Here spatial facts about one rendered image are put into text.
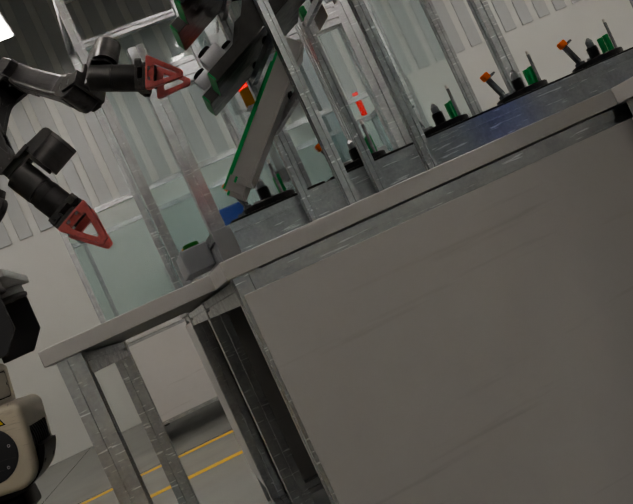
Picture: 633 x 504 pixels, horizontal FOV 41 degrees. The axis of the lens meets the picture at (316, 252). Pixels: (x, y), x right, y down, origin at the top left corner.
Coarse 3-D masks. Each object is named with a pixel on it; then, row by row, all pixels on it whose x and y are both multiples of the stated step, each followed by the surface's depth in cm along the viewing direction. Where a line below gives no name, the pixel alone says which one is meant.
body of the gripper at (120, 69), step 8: (120, 64) 177; (128, 64) 177; (136, 64) 173; (112, 72) 175; (120, 72) 175; (128, 72) 175; (136, 72) 173; (112, 80) 175; (120, 80) 175; (128, 80) 175; (136, 80) 173; (120, 88) 177; (128, 88) 177; (136, 88) 173; (144, 96) 182
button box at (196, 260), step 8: (192, 248) 200; (200, 248) 200; (208, 248) 200; (184, 256) 199; (192, 256) 199; (200, 256) 200; (208, 256) 200; (184, 264) 199; (192, 264) 199; (200, 264) 200; (208, 264) 200; (184, 272) 208; (192, 272) 199; (200, 272) 207
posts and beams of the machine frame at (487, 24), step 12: (468, 0) 292; (480, 0) 290; (480, 12) 289; (480, 24) 292; (492, 24) 290; (300, 36) 298; (492, 36) 289; (492, 48) 292; (504, 48) 290; (312, 60) 297; (504, 60) 289; (504, 72) 290; (324, 84) 296; (336, 108) 294; (348, 132) 294
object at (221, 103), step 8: (296, 16) 182; (288, 24) 181; (288, 32) 187; (272, 48) 184; (248, 72) 181; (240, 80) 180; (232, 88) 179; (208, 96) 173; (216, 96) 173; (224, 96) 178; (232, 96) 185; (208, 104) 176; (216, 104) 177; (224, 104) 184; (216, 112) 183
